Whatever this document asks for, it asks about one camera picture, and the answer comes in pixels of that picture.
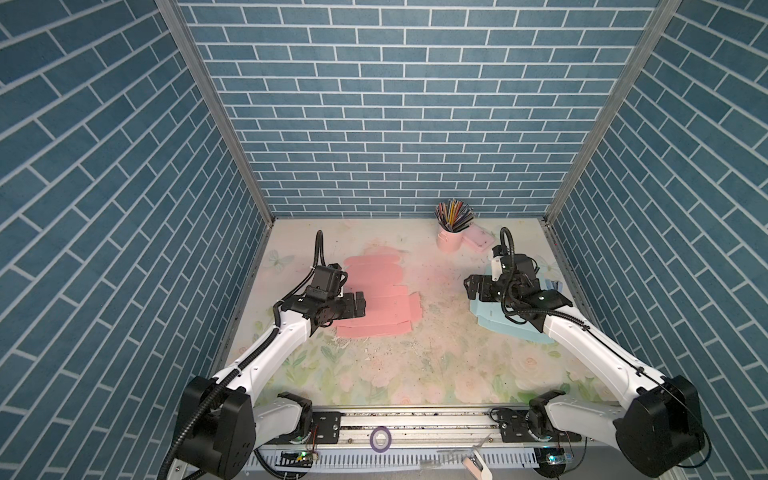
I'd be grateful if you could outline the pink paper box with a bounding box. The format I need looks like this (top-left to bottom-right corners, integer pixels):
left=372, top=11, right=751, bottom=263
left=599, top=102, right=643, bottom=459
left=334, top=252, right=423, bottom=339

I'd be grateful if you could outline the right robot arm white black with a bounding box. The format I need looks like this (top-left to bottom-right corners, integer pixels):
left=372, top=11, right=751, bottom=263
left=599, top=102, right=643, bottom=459
left=463, top=227, right=713, bottom=478

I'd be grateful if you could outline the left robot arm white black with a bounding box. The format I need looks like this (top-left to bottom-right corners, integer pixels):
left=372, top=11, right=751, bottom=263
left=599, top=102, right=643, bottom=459
left=157, top=232, right=366, bottom=479

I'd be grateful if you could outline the light blue flat paper box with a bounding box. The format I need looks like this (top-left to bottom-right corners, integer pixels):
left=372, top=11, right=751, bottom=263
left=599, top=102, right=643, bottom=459
left=469, top=275, right=553, bottom=344

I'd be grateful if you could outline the pink pencil case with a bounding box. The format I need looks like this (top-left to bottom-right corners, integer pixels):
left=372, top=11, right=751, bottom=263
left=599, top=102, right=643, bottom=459
left=463, top=224, right=495, bottom=253

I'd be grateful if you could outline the pink metal pencil cup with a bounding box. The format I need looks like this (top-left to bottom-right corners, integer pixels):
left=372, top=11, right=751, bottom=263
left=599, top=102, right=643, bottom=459
left=436, top=227, right=463, bottom=253

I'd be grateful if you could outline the coloured pencils bundle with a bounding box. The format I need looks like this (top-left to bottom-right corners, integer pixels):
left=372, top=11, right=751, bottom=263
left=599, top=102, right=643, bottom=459
left=434, top=199, right=475, bottom=233

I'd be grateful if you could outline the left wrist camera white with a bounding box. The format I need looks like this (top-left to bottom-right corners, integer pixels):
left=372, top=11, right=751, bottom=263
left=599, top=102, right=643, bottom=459
left=310, top=263, right=346, bottom=298

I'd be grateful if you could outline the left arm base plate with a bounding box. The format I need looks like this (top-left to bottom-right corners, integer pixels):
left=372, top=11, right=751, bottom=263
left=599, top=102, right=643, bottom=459
left=267, top=411, right=342, bottom=445

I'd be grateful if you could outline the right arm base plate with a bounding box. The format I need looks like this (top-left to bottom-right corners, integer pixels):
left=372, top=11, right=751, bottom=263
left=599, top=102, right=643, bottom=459
left=488, top=407, right=583, bottom=444

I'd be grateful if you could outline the white tool on rail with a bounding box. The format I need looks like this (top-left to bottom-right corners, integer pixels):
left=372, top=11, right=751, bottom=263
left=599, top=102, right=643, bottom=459
left=438, top=442, right=493, bottom=480

